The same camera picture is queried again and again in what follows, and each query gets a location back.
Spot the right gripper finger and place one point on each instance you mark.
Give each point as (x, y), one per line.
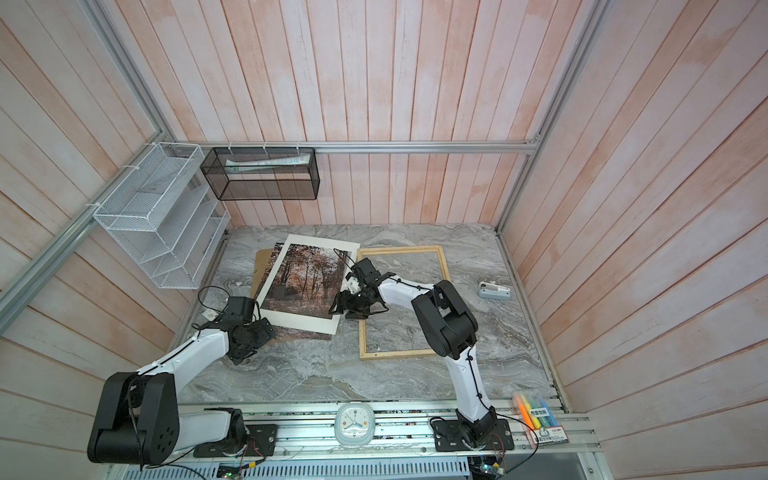
(373, 309)
(342, 303)

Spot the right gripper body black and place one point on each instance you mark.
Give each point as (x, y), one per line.
(357, 303)

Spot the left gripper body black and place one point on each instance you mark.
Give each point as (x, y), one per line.
(257, 336)

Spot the white photo mat board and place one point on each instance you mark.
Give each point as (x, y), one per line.
(316, 267)

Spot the light wooden picture frame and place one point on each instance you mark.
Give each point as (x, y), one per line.
(444, 258)

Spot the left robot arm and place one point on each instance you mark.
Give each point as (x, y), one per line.
(138, 421)

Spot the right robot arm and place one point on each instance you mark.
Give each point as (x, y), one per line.
(449, 328)

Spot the autumn forest photo print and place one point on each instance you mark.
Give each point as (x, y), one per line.
(289, 292)

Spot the small white square tag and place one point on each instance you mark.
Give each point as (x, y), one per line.
(210, 314)

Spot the brown cardboard backing board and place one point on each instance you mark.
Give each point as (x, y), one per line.
(264, 261)

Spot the white desk clock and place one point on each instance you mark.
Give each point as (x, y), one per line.
(354, 424)

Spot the small white grey device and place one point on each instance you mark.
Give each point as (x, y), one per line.
(489, 290)

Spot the paper in black basket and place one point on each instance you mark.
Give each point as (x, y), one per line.
(289, 164)

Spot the pack of coloured highlighters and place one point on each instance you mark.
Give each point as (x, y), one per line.
(541, 427)

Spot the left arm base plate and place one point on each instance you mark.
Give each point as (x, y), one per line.
(251, 440)

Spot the white wire mesh shelf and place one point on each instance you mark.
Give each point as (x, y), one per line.
(170, 228)

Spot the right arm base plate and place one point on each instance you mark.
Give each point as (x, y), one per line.
(455, 436)

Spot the black wire mesh basket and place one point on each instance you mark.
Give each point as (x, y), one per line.
(272, 186)

